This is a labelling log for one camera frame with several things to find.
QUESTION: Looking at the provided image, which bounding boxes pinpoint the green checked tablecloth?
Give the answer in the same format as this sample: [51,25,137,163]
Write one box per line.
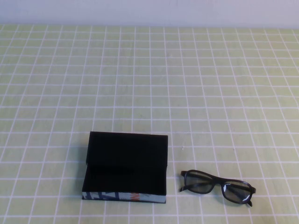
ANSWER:
[0,23,299,224]

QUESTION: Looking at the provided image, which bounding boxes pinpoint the black printed glasses case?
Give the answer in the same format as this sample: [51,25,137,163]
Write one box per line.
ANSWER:
[81,131,169,205]

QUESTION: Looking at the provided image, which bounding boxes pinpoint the black framed glasses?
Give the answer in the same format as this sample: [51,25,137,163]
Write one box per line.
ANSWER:
[179,169,257,207]

